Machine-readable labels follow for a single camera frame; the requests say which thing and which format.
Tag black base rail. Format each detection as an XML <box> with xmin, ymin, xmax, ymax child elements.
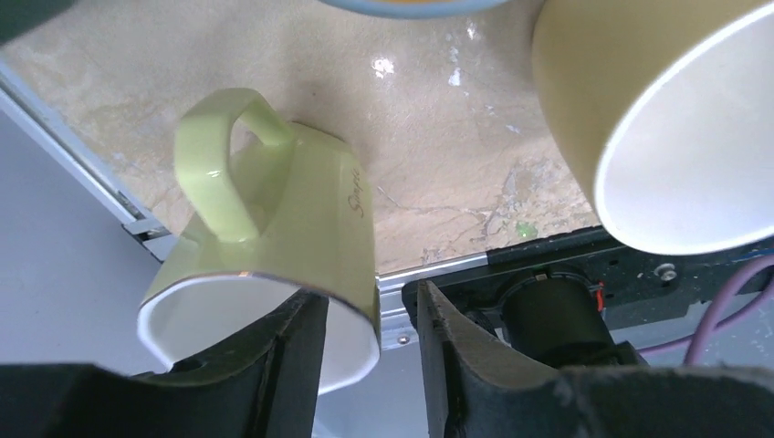
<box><xmin>425</xmin><ymin>226</ymin><xmax>773</xmax><ymax>365</ymax></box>

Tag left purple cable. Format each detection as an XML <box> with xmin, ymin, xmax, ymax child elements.
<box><xmin>637</xmin><ymin>254</ymin><xmax>774</xmax><ymax>368</ymax></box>

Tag blue mug yellow inside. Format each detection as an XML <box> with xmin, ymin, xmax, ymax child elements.
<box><xmin>322</xmin><ymin>0</ymin><xmax>507</xmax><ymax>19</ymax></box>

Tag light green mug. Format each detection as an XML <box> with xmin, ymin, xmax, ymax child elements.
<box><xmin>137</xmin><ymin>88</ymin><xmax>381</xmax><ymax>394</ymax></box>

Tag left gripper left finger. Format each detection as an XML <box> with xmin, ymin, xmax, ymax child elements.
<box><xmin>1</xmin><ymin>292</ymin><xmax>329</xmax><ymax>437</ymax></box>

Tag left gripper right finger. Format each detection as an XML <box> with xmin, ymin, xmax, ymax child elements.
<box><xmin>417</xmin><ymin>281</ymin><xmax>773</xmax><ymax>437</ymax></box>

